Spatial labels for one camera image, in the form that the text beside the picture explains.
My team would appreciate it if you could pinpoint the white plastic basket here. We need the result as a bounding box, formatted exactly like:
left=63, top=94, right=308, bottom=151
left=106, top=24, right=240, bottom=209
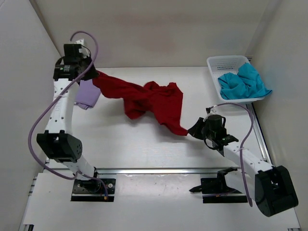
left=206, top=55, right=264, bottom=104

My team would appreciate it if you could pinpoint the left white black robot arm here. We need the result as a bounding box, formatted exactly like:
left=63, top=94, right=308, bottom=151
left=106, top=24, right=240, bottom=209
left=36, top=39, right=103, bottom=193

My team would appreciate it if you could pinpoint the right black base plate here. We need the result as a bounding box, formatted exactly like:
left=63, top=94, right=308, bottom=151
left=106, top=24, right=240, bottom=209
left=201, top=178, right=248, bottom=204

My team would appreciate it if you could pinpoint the purple cable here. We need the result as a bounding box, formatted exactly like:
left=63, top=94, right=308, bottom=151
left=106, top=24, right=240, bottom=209
left=205, top=103, right=255, bottom=207
left=28, top=30, right=109, bottom=200

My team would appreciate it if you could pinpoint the teal t-shirt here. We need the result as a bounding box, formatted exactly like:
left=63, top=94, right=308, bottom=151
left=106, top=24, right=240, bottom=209
left=218, top=63, right=272, bottom=100

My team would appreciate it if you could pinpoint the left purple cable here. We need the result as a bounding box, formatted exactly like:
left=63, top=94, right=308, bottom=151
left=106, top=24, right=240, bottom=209
left=28, top=30, right=109, bottom=200

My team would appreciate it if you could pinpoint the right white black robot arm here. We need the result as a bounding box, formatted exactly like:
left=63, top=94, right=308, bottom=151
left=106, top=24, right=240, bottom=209
left=188, top=115, right=298, bottom=217

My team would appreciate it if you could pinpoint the purple t-shirt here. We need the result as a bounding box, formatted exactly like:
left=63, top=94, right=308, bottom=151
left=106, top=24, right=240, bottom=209
left=75, top=80, right=101, bottom=110

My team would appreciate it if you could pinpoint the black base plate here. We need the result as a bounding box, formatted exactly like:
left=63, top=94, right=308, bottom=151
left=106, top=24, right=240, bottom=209
left=201, top=178, right=248, bottom=204
left=71, top=179, right=116, bottom=202

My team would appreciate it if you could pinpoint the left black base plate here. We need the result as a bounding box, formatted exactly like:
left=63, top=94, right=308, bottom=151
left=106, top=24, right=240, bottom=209
left=71, top=179, right=116, bottom=202

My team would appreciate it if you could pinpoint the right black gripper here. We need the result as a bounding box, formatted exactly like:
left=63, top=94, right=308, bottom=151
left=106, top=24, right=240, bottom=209
left=188, top=118, right=215, bottom=141

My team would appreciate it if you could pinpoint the red t-shirt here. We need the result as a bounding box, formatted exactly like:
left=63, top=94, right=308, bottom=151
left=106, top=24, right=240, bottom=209
left=92, top=72, right=188, bottom=136

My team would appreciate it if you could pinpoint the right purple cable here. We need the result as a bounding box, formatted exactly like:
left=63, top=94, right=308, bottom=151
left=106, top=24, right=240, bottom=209
left=205, top=103, right=255, bottom=207

